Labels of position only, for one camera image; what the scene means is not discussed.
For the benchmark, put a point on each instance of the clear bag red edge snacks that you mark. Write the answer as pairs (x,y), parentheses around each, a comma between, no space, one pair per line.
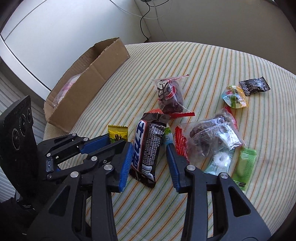
(201,139)

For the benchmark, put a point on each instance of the clear bag dark dried fruit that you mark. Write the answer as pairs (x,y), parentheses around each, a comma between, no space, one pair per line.
(170,96)

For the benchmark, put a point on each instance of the green candy packet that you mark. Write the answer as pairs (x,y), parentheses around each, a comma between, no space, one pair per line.
(244,167)

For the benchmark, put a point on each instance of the teal candy packet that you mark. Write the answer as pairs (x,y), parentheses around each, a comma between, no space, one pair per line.
(220,162)

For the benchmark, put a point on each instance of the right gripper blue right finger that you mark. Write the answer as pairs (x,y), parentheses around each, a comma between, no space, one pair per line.
(216,208)

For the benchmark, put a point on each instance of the black candy packet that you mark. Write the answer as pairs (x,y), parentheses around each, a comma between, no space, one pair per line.
(254,85)

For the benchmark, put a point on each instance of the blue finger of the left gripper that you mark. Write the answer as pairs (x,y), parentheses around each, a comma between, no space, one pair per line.
(92,145)
(114,154)

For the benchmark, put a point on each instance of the brown cardboard box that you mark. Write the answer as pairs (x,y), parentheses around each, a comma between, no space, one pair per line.
(96,66)

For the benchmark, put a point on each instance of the small white green packet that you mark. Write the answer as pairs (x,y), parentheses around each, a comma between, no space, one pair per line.
(168,136)

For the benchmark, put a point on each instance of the yellow jelly cup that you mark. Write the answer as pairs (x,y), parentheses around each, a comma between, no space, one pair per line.
(234,97)

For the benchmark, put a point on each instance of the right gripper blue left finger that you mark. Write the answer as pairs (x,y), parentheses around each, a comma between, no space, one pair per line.
(81,207)

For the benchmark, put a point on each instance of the yellow candy packet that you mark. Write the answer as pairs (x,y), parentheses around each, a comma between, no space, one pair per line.
(117,133)

